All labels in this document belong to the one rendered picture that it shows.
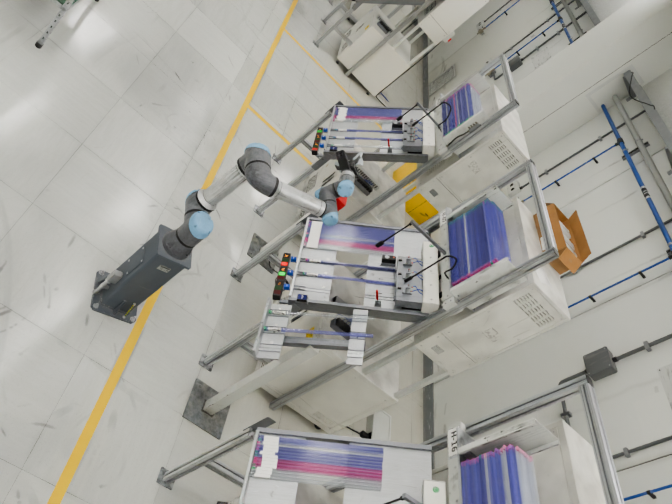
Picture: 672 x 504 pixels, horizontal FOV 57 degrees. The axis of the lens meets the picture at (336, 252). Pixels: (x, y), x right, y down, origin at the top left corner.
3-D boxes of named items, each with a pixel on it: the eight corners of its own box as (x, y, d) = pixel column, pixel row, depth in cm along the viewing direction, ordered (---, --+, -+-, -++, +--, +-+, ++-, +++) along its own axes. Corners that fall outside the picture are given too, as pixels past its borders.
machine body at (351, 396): (244, 385, 358) (318, 341, 327) (267, 301, 412) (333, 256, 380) (322, 437, 384) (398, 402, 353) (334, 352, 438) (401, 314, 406)
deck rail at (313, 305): (288, 307, 313) (288, 299, 309) (288, 305, 315) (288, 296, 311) (427, 324, 310) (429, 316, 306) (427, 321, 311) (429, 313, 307)
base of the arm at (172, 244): (160, 252, 285) (173, 241, 280) (163, 227, 294) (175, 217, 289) (188, 264, 294) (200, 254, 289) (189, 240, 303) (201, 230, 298)
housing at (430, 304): (419, 322, 312) (423, 302, 303) (419, 259, 350) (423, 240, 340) (434, 324, 312) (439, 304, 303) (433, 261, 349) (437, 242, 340)
